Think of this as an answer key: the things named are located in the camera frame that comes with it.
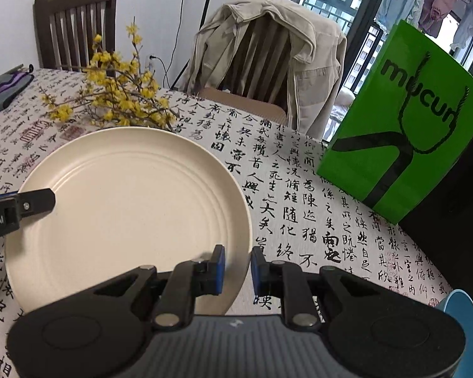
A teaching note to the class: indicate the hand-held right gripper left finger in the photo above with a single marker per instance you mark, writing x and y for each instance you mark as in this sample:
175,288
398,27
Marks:
218,271

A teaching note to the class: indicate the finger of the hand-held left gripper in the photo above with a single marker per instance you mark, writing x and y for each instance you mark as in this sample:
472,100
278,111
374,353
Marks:
37,201

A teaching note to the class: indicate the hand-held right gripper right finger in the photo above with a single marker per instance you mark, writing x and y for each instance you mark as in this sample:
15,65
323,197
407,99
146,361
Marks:
258,271

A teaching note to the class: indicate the cream round plate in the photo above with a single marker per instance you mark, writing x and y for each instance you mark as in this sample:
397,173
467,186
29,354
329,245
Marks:
130,204

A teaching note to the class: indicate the blue bowl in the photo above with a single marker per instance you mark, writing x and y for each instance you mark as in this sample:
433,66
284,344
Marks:
463,323

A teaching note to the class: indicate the calligraphy printed tablecloth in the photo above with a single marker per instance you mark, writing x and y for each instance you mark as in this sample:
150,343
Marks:
299,204

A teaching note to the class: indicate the grey purple pouch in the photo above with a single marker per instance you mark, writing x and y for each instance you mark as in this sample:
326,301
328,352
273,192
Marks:
4,90

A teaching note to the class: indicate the yellow flower branch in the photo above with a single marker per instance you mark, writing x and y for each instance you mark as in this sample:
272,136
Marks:
114,90

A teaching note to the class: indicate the dark wooden slat chair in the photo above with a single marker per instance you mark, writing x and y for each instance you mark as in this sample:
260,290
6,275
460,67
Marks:
75,15

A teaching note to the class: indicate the black paper bag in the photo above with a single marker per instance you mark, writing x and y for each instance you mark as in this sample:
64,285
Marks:
449,224

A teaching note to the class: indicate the green paper bag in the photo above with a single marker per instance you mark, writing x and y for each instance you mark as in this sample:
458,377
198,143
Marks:
378,106

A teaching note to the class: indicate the beige jacket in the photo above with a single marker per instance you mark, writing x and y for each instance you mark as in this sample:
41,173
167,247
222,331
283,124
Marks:
311,67

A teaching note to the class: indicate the wooden chair tan seat cushion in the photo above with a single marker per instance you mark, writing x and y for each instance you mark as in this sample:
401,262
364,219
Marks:
256,59

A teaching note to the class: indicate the black framed glass door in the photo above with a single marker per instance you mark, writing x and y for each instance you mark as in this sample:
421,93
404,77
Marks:
372,12

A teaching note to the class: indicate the hanging pink garment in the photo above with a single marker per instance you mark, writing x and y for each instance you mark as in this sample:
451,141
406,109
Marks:
437,4

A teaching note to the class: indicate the hanging white garment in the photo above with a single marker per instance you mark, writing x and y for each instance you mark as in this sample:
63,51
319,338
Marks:
467,23

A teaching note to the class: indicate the white wall socket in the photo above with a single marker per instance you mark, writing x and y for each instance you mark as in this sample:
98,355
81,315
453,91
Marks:
151,58

